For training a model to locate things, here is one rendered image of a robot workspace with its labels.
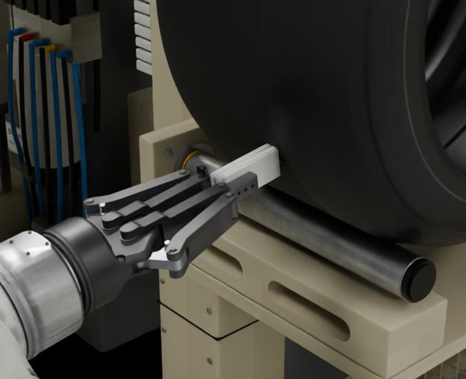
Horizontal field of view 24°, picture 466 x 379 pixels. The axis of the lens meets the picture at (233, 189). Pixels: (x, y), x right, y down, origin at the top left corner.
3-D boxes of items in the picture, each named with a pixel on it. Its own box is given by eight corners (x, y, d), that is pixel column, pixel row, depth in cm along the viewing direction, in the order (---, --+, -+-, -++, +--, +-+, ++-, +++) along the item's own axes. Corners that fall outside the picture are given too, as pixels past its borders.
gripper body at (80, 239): (79, 258, 82) (174, 207, 87) (19, 219, 88) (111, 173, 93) (95, 337, 86) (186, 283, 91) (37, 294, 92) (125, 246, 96)
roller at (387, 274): (211, 152, 130) (198, 187, 130) (185, 144, 126) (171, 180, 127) (444, 264, 106) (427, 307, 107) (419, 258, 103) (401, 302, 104)
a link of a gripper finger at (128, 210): (116, 262, 91) (106, 256, 92) (215, 205, 97) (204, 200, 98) (109, 223, 89) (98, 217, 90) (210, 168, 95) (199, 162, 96)
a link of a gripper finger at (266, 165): (214, 176, 95) (220, 178, 94) (273, 144, 99) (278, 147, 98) (218, 204, 96) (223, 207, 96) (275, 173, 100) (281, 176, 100)
